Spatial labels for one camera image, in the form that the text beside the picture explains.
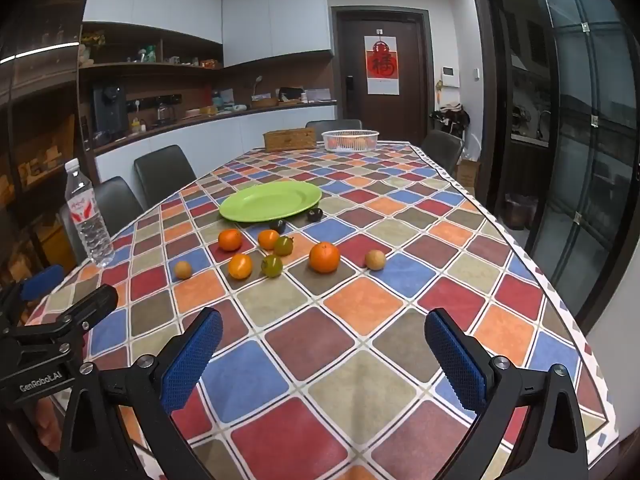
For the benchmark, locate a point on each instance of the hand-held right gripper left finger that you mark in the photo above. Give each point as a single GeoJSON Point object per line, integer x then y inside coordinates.
{"type": "Point", "coordinates": [192, 360]}

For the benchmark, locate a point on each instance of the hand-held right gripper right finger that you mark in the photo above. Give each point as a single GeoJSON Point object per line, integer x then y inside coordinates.
{"type": "Point", "coordinates": [457, 365]}

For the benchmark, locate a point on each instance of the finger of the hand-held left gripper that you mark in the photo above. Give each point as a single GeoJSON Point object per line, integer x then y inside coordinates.
{"type": "Point", "coordinates": [42, 281]}
{"type": "Point", "coordinates": [95, 302]}

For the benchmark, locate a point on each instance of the tan round fruit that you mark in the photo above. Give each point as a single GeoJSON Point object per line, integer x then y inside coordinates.
{"type": "Point", "coordinates": [375, 260]}
{"type": "Point", "coordinates": [183, 269]}

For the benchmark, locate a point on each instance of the green tomato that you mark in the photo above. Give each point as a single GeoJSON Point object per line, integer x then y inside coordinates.
{"type": "Point", "coordinates": [272, 265]}
{"type": "Point", "coordinates": [283, 246]}

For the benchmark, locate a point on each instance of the large orange tangerine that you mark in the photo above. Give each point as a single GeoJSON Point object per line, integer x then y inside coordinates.
{"type": "Point", "coordinates": [324, 257]}

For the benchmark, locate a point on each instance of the green plate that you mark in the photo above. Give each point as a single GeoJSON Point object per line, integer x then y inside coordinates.
{"type": "Point", "coordinates": [270, 200]}

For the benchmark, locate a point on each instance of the dark purple fruit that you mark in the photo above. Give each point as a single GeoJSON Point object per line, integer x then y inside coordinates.
{"type": "Point", "coordinates": [278, 226]}
{"type": "Point", "coordinates": [314, 215]}

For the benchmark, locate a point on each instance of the clear plastic water bottle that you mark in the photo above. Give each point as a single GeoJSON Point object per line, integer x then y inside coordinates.
{"type": "Point", "coordinates": [87, 220]}

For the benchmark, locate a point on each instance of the grey dining chair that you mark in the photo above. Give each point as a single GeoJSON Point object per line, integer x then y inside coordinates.
{"type": "Point", "coordinates": [334, 124]}
{"type": "Point", "coordinates": [120, 205]}
{"type": "Point", "coordinates": [442, 147]}
{"type": "Point", "coordinates": [165, 170]}

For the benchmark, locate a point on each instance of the checkered colourful tablecloth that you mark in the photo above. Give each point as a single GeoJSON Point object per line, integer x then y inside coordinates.
{"type": "Point", "coordinates": [350, 340]}

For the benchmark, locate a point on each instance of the dark wooden display cabinet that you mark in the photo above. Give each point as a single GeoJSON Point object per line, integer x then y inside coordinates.
{"type": "Point", "coordinates": [35, 135]}

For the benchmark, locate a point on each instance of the dark trash bin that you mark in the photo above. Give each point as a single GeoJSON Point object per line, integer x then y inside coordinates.
{"type": "Point", "coordinates": [520, 210]}

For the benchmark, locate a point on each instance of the cardboard box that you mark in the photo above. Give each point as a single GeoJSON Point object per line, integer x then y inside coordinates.
{"type": "Point", "coordinates": [467, 172]}

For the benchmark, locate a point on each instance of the glass jar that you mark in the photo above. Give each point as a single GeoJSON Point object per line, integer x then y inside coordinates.
{"type": "Point", "coordinates": [162, 112]}

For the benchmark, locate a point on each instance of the white counter cabinet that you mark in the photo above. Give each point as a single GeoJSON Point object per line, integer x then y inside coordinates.
{"type": "Point", "coordinates": [225, 135]}

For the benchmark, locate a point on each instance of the woven wicker box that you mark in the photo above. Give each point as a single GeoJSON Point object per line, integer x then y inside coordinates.
{"type": "Point", "coordinates": [290, 139]}

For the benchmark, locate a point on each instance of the rack with bags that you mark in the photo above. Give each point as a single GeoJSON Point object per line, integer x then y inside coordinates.
{"type": "Point", "coordinates": [450, 117]}

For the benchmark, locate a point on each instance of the dark brown door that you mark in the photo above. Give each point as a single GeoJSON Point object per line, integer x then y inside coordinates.
{"type": "Point", "coordinates": [395, 120]}

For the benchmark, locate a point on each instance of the white plastic basket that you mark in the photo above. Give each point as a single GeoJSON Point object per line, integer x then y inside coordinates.
{"type": "Point", "coordinates": [350, 135]}

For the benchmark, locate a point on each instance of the glass sliding door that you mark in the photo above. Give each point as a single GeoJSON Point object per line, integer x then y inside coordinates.
{"type": "Point", "coordinates": [590, 135]}

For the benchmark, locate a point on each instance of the white desk lamp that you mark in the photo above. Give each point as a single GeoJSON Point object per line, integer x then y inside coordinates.
{"type": "Point", "coordinates": [257, 85]}

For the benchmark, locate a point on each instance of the white intercom panel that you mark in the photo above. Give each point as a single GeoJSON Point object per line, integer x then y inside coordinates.
{"type": "Point", "coordinates": [448, 76]}

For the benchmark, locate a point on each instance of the black door lock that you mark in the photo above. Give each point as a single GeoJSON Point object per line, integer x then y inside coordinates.
{"type": "Point", "coordinates": [350, 87]}

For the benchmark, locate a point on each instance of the red wall calendar poster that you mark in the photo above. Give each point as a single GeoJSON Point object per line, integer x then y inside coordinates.
{"type": "Point", "coordinates": [384, 65]}

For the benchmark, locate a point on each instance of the white wall cabinets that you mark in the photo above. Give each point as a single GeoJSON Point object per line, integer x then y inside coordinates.
{"type": "Point", "coordinates": [275, 20]}

